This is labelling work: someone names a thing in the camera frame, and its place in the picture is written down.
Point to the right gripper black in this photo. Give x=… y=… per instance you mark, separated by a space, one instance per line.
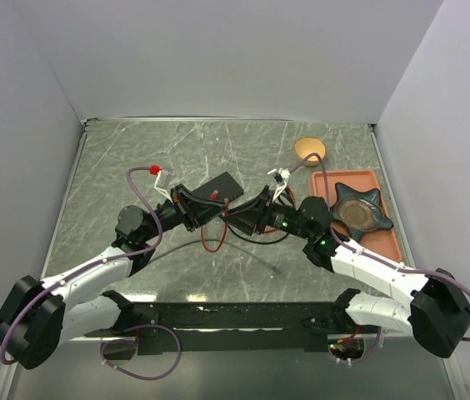
x=256 y=211

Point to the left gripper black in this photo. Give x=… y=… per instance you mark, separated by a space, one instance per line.
x=184 y=203

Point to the black network switch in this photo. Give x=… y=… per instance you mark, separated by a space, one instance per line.
x=228 y=185

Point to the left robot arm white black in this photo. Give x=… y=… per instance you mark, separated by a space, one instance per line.
x=39 y=315

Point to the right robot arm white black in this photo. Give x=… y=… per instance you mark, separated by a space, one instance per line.
x=430 y=306

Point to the yellow ceramic bowl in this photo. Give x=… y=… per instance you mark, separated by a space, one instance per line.
x=305 y=146

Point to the blue star-shaped dish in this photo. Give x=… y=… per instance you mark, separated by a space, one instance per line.
x=360 y=212

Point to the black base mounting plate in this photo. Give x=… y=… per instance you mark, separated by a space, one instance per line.
x=230 y=326

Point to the salmon pink tray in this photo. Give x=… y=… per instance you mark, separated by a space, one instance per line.
x=383 y=242

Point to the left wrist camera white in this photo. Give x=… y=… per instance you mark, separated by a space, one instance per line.
x=163 y=179

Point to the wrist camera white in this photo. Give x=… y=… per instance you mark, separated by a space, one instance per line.
x=163 y=179
x=280 y=177

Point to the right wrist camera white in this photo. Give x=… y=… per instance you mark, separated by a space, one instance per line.
x=280 y=177

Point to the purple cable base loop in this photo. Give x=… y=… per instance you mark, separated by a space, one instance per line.
x=116 y=353

